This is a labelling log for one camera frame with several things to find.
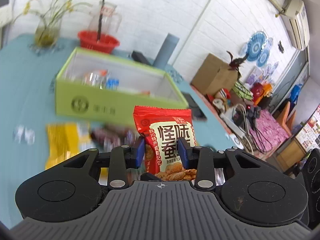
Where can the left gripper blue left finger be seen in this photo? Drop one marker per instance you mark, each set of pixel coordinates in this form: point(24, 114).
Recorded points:
point(137, 153)

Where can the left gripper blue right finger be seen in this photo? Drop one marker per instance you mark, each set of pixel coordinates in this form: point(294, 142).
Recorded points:
point(184, 151)

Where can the red broad bean snack bag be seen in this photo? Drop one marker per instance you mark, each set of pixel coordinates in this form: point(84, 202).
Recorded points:
point(161, 128)

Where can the white power strip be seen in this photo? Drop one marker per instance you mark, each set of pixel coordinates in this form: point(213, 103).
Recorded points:
point(230, 123)

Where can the yellow snack packet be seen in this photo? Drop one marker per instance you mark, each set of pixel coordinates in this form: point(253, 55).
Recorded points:
point(67, 140)

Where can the green cardboard box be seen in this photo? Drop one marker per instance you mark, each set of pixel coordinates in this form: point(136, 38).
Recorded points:
point(103, 87)

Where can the brown cardboard box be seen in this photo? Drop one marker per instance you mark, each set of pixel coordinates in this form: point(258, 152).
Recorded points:
point(214, 75)

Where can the pink floral cloth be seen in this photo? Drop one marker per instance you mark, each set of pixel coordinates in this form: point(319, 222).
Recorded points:
point(266, 133)

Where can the grey cylindrical bottle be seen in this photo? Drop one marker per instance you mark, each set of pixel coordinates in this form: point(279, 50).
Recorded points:
point(166, 51)

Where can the small black box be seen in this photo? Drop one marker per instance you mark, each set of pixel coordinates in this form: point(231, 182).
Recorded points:
point(139, 57)

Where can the dark red dried plant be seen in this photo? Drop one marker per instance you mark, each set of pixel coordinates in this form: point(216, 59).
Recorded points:
point(235, 63)

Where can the red plastic basket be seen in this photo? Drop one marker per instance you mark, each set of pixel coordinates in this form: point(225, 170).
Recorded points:
point(106, 43)

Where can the blue round paper fan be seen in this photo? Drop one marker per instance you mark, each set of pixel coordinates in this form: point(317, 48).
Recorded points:
point(255, 46)

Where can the glass pitcher with straw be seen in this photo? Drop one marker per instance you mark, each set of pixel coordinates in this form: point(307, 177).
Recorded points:
point(106, 19)

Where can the potted orchid plant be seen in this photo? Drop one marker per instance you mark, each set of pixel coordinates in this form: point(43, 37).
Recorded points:
point(50, 14)

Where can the white air conditioner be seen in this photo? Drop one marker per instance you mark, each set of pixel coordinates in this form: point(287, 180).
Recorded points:
point(296, 22)

